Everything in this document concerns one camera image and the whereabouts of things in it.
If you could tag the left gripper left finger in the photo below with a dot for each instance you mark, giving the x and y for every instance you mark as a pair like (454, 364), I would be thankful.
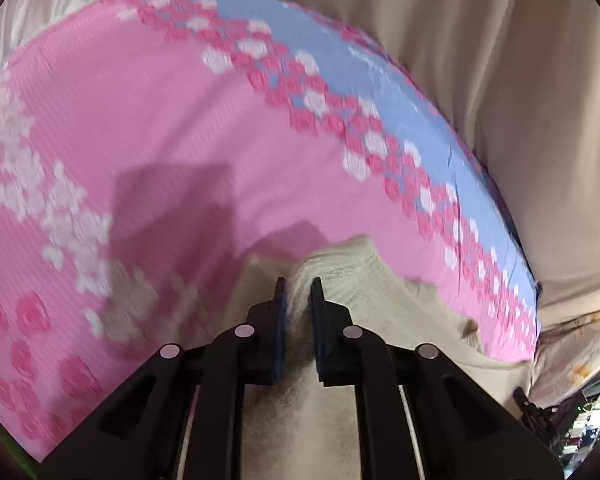
(248, 354)

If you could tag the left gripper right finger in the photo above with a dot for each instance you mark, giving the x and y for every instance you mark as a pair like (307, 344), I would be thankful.
(349, 355)

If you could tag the cream knitted small garment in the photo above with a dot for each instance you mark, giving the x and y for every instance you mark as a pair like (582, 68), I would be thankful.
(298, 429)

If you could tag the floral pillow beside bed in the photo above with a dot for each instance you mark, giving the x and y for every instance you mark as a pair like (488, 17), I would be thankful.
(567, 357)

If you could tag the pink floral bed sheet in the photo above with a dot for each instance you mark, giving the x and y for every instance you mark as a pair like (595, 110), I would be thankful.
(148, 148)

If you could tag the dark clutter by bed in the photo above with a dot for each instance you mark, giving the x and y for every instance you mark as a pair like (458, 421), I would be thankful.
(570, 428)

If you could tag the beige curtain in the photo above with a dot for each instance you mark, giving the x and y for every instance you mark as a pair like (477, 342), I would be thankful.
(520, 81)

